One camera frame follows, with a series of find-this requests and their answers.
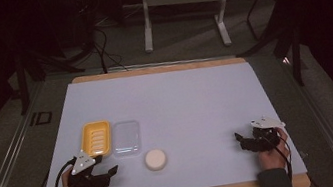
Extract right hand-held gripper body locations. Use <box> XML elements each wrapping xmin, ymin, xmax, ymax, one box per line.
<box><xmin>239</xmin><ymin>112</ymin><xmax>290</xmax><ymax>156</ymax></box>

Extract person's right hand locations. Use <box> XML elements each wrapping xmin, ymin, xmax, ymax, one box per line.
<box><xmin>254</xmin><ymin>125</ymin><xmax>293</xmax><ymax>173</ymax></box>

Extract clear plastic container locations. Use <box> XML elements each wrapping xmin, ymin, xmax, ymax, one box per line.
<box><xmin>108</xmin><ymin>118</ymin><xmax>145</xmax><ymax>158</ymax></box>

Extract yellow soap dish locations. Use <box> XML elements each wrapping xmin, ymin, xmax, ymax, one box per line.
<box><xmin>76</xmin><ymin>118</ymin><xmax>117</xmax><ymax>161</ymax></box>

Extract black tripod stand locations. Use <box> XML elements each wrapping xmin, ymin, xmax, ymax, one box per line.
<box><xmin>9</xmin><ymin>40</ymin><xmax>92</xmax><ymax>117</ymax></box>

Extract black stand with legs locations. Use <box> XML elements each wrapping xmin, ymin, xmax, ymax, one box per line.
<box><xmin>226</xmin><ymin>0</ymin><xmax>310</xmax><ymax>97</ymax></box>

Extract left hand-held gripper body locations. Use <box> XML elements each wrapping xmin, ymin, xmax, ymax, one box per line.
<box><xmin>62</xmin><ymin>146</ymin><xmax>113</xmax><ymax>187</ymax></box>

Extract black floor cables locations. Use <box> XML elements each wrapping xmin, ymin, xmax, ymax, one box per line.
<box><xmin>88</xmin><ymin>21</ymin><xmax>129</xmax><ymax>76</ymax></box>

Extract white table mat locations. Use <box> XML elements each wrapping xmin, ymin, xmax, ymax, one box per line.
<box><xmin>21</xmin><ymin>48</ymin><xmax>309</xmax><ymax>187</ymax></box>

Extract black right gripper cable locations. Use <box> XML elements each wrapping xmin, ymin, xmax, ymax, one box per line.
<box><xmin>260</xmin><ymin>130</ymin><xmax>297</xmax><ymax>187</ymax></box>

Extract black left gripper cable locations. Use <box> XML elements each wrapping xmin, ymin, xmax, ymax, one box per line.
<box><xmin>47</xmin><ymin>155</ymin><xmax>82</xmax><ymax>187</ymax></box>

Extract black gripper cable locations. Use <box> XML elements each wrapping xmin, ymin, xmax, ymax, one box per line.
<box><xmin>260</xmin><ymin>130</ymin><xmax>297</xmax><ymax>187</ymax></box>
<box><xmin>47</xmin><ymin>155</ymin><xmax>82</xmax><ymax>187</ymax></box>

